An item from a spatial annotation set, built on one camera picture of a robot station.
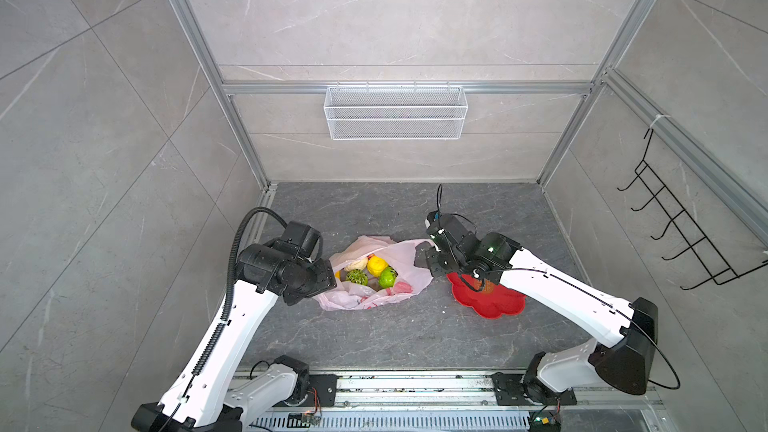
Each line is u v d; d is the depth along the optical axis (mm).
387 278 863
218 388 380
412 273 791
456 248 545
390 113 1005
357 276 875
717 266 605
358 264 907
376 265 901
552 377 611
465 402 730
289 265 461
